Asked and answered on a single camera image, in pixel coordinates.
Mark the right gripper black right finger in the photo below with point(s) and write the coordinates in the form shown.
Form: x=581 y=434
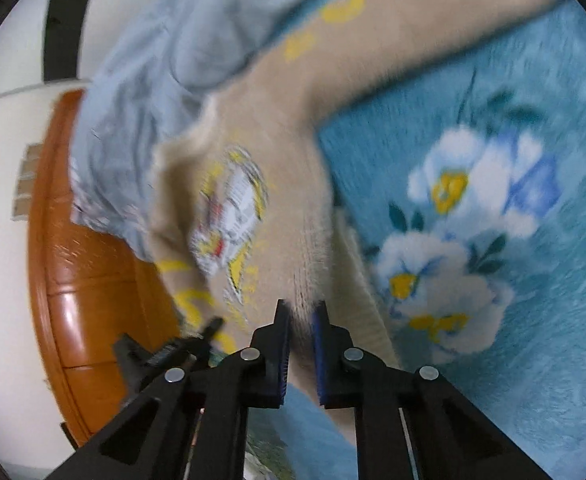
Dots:
x=410 y=425

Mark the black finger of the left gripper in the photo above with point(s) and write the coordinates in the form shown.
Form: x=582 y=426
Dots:
x=212 y=328

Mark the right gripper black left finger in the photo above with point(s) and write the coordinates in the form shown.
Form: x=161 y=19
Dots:
x=190 y=423

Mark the beige fuzzy cartoon sweater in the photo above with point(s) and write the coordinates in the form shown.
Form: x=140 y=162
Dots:
x=242 y=214

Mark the blue floral fleece blanket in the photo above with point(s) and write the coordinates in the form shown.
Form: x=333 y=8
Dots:
x=467 y=187

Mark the light blue floral quilt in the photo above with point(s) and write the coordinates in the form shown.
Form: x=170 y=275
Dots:
x=150 y=88

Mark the orange wooden bed frame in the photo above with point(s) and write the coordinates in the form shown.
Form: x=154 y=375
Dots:
x=86 y=289

